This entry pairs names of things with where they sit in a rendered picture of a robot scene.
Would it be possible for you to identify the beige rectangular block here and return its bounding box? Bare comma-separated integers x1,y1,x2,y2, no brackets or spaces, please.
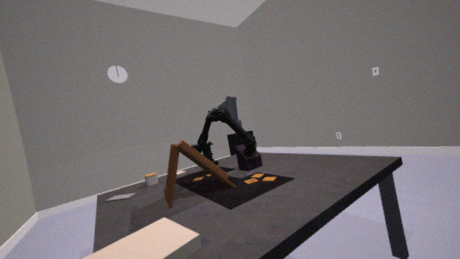
84,217,201,259

